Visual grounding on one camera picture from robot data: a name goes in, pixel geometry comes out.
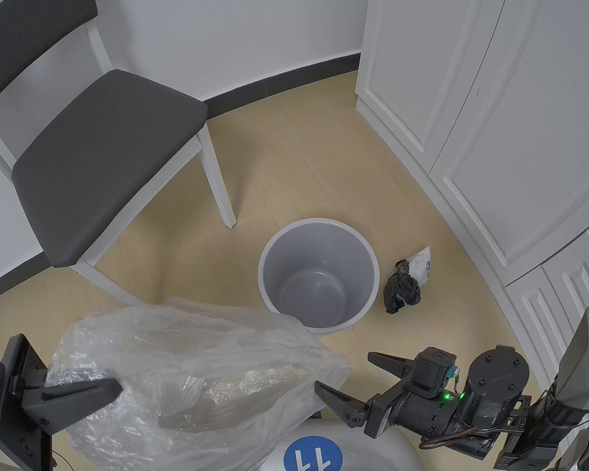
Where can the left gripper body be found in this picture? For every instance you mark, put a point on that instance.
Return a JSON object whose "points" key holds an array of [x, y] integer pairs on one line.
{"points": [[14, 410]]}

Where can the white printed wrapper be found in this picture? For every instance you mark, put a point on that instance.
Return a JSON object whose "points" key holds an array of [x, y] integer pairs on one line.
{"points": [[421, 265]]}

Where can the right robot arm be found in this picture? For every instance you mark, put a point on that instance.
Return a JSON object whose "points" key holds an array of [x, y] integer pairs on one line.
{"points": [[495, 380]]}

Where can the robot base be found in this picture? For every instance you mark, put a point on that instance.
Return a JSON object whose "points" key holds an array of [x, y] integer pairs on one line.
{"points": [[368, 455]]}

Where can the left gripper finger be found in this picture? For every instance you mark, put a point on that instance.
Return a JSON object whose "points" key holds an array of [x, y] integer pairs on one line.
{"points": [[64, 403]]}

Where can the pale grey trash bin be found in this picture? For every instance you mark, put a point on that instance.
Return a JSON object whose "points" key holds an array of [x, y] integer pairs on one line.
{"points": [[319, 287]]}

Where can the white wardrobe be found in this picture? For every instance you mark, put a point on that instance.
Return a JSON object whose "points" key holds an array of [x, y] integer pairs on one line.
{"points": [[471, 91]]}

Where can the clear plastic bag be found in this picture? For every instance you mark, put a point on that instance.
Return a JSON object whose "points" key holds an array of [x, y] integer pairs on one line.
{"points": [[186, 361]]}

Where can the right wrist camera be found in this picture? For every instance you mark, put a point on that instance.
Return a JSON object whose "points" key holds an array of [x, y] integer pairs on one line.
{"points": [[432, 366]]}

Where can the white chair with grey seat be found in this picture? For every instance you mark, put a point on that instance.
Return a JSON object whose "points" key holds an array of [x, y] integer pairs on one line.
{"points": [[108, 155]]}

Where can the crumpled black plastic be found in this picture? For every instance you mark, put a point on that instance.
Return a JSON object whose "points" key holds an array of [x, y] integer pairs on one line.
{"points": [[402, 290]]}

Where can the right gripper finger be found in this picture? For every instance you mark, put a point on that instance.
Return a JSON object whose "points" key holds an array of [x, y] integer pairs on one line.
{"points": [[392, 366], [346, 405]]}

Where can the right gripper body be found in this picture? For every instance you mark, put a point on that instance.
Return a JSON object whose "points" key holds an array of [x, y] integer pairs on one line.
{"points": [[412, 412]]}

